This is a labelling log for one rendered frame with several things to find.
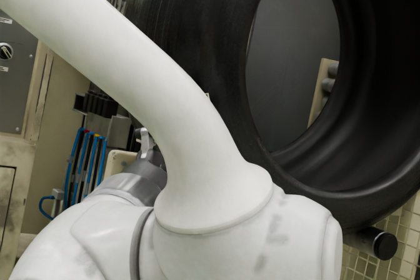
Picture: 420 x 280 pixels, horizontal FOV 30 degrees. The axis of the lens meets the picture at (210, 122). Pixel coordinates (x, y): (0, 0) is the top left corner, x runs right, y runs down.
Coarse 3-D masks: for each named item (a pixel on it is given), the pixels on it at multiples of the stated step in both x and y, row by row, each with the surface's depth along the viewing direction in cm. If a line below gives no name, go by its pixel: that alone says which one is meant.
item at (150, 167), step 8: (152, 152) 87; (160, 152) 89; (136, 160) 87; (144, 160) 86; (152, 160) 87; (160, 160) 89; (128, 168) 85; (136, 168) 84; (144, 168) 84; (152, 168) 85; (160, 168) 85; (144, 176) 83; (152, 176) 83; (160, 176) 84; (160, 184) 83
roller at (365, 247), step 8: (360, 232) 126; (368, 232) 125; (376, 232) 124; (384, 232) 123; (344, 240) 129; (352, 240) 127; (360, 240) 125; (368, 240) 124; (376, 240) 122; (384, 240) 122; (392, 240) 123; (360, 248) 126; (368, 248) 124; (376, 248) 122; (384, 248) 122; (392, 248) 123; (376, 256) 123; (384, 256) 123; (392, 256) 124
